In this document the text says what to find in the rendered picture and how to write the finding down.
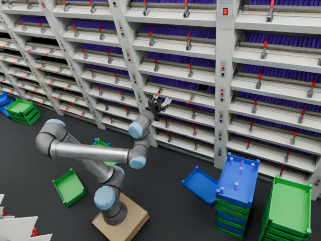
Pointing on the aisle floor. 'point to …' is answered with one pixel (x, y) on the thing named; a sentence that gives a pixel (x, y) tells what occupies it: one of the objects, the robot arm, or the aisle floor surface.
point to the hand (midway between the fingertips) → (164, 99)
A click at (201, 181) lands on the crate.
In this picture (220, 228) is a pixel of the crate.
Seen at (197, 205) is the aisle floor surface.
